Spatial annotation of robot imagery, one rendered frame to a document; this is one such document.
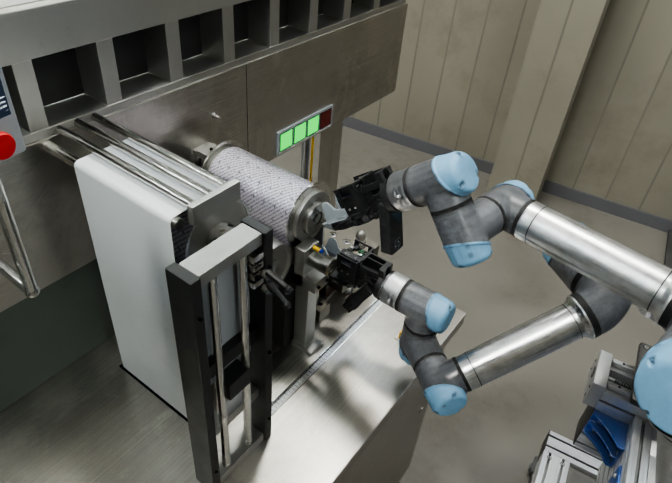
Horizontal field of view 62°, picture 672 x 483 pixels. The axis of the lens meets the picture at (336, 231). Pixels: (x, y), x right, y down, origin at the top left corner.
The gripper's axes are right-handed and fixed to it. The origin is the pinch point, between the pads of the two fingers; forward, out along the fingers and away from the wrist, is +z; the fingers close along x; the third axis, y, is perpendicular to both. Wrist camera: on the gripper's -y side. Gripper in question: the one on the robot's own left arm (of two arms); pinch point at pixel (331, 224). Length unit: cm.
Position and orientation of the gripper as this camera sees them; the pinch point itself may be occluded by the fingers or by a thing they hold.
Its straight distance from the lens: 117.6
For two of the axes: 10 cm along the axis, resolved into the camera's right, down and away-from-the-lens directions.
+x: -5.9, 4.6, -6.6
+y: -4.6, -8.7, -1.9
